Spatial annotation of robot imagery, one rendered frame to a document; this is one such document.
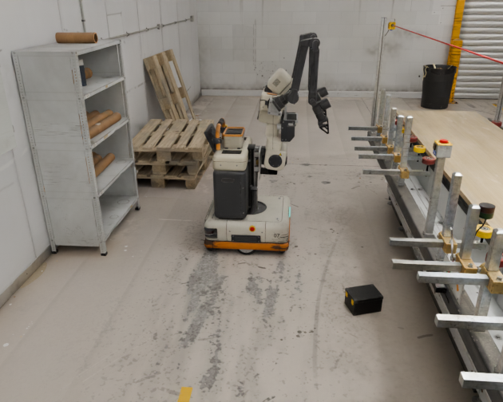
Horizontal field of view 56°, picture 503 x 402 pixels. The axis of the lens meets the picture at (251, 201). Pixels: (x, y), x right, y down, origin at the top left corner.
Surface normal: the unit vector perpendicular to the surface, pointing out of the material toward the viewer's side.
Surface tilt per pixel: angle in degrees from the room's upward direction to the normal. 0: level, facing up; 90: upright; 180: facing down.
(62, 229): 90
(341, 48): 90
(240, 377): 0
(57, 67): 90
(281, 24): 90
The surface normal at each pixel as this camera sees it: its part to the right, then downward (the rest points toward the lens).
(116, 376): 0.00, -0.91
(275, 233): -0.09, 0.40
